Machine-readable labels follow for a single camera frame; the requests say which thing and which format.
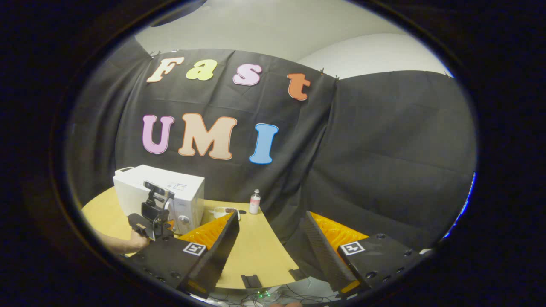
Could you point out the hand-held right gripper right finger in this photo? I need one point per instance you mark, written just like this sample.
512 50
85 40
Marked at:
326 256

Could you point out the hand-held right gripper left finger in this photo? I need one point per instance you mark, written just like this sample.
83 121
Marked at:
219 256

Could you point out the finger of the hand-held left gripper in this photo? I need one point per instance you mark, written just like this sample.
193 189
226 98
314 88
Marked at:
138 224

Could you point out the white microwave oven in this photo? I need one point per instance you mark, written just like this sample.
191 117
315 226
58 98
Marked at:
190 204

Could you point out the plate of food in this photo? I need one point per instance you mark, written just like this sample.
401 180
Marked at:
232 213

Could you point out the black table clamp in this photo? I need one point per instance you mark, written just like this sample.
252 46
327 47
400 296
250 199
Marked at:
251 281

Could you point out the small clear bottle pink label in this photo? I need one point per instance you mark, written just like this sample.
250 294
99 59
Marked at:
254 204

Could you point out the black backdrop cloth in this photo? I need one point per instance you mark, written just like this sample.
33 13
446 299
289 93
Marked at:
384 149

